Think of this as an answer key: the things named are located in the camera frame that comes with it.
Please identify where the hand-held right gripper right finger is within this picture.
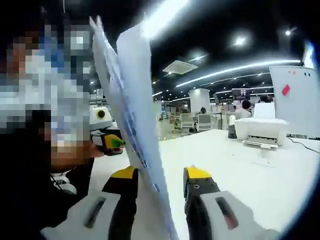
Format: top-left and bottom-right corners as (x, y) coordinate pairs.
(182, 165), (280, 240)

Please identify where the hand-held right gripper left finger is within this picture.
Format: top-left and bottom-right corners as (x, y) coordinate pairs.
(40, 165), (139, 240)

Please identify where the stack of white printing papers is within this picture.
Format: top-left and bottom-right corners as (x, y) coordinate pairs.
(89, 15), (180, 240)

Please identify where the person's left hand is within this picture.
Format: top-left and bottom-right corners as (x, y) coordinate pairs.
(89, 143), (107, 159)

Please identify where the white worn device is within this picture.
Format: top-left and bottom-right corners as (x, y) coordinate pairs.
(49, 171), (77, 196)

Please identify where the person's black shirt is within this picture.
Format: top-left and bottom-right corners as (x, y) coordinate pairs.
(0, 134), (101, 240)

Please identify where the white table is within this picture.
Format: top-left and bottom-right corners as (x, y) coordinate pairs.
(89, 128), (320, 233)

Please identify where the grey mesh office chair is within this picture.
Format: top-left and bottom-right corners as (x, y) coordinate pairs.
(197, 113), (213, 132)
(179, 113), (195, 133)

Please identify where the dark bottle beside printer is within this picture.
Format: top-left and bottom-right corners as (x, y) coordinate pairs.
(227, 114), (238, 140)

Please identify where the white printer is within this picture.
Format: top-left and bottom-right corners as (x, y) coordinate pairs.
(234, 102), (290, 150)

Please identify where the white square pillar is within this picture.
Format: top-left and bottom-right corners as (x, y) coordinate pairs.
(188, 87), (212, 115)

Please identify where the ceiling air vent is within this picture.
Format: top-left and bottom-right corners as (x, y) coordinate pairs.
(162, 59), (198, 75)

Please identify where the dark hanging display screen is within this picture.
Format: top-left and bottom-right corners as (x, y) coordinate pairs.
(231, 87), (251, 101)

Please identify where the whiteboard on stand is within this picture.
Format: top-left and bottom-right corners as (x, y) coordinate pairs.
(268, 65), (320, 140)

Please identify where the black power cable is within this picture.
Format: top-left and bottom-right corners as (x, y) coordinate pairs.
(286, 133), (320, 152)

